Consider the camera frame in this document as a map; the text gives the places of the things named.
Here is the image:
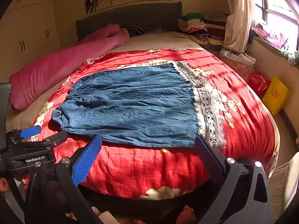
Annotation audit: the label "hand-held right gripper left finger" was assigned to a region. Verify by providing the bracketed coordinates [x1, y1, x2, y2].
[24, 135, 104, 224]

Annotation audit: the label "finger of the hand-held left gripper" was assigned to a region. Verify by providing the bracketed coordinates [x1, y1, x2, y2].
[6, 125, 42, 145]
[35, 131, 68, 150]

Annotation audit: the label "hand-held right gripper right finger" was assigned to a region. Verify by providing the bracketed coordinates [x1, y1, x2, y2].
[194, 135, 274, 224]

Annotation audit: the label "blue denim pants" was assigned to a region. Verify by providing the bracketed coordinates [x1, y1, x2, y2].
[51, 61, 227, 149]

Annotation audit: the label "person's left hand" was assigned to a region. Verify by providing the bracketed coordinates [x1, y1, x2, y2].
[0, 174, 31, 194]

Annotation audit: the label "red floral blanket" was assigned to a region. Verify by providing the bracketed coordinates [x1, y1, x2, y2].
[33, 48, 276, 200]

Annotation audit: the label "pink slipper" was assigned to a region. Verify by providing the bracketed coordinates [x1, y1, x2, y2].
[179, 205, 197, 224]

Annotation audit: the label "red plastic bag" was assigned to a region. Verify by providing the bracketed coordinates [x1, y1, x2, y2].
[248, 72, 271, 99]

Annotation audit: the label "pink floral basket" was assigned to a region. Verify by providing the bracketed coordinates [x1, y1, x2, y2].
[220, 50, 256, 83]

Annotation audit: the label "cream wardrobe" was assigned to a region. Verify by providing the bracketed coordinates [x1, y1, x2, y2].
[0, 0, 61, 83]

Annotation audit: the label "stack of folded clothes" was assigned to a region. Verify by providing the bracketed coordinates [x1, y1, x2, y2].
[178, 12, 228, 46]

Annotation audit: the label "light blue cloth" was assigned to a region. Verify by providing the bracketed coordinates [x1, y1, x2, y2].
[281, 50, 299, 67]

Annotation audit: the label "striped pillow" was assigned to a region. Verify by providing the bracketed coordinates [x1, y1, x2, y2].
[124, 26, 150, 37]

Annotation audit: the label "purple clothes on windowsill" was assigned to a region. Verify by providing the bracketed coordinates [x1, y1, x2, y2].
[251, 23, 289, 50]

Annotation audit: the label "cream curtain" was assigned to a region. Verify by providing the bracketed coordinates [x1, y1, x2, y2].
[222, 0, 258, 55]

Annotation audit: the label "dark bed headboard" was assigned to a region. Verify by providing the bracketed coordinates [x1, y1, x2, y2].
[75, 1, 183, 42]

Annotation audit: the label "window with dark frame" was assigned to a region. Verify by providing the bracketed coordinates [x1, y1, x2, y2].
[251, 0, 299, 52]

